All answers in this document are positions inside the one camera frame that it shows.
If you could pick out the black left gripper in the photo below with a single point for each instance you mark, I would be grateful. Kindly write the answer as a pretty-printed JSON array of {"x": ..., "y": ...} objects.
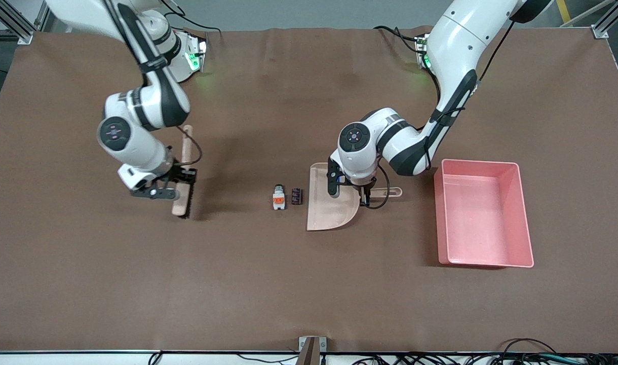
[{"x": 365, "y": 192}]

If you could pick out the beige brush with black bristles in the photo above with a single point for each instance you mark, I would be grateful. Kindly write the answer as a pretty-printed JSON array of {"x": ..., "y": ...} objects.
[{"x": 180, "y": 202}]

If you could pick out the beige plastic dustpan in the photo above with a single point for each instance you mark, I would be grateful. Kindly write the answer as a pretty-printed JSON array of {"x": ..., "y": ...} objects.
[{"x": 321, "y": 213}]

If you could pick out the aluminium frame post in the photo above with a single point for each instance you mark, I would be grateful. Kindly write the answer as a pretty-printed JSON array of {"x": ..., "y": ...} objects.
[
  {"x": 600, "y": 32},
  {"x": 24, "y": 36}
]

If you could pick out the white orange push button switch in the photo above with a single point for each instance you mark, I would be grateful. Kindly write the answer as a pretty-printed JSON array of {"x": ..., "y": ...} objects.
[{"x": 278, "y": 202}]

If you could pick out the brown table cover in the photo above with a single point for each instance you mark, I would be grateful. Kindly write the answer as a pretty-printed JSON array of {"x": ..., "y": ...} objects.
[{"x": 238, "y": 284}]

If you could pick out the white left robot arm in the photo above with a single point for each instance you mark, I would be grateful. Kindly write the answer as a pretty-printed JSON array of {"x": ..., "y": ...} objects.
[{"x": 456, "y": 45}]

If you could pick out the pink plastic bin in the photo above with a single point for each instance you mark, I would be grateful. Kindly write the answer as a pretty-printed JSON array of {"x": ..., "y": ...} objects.
[{"x": 481, "y": 218}]

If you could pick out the metal bracket at table edge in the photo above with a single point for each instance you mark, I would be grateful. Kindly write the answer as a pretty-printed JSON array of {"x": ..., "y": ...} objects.
[{"x": 304, "y": 344}]

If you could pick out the metal base connector bracket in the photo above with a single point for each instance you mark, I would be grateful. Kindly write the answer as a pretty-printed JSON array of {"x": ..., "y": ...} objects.
[
  {"x": 420, "y": 48},
  {"x": 201, "y": 48}
]

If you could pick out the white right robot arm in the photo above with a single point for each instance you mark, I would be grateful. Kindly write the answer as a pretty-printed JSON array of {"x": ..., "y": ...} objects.
[{"x": 137, "y": 137}]

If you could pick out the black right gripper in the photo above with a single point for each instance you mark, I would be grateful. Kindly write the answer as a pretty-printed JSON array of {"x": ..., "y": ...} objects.
[{"x": 184, "y": 175}]

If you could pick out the dark cylindrical capacitor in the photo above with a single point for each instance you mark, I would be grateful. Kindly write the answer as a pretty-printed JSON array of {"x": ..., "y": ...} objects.
[{"x": 297, "y": 196}]

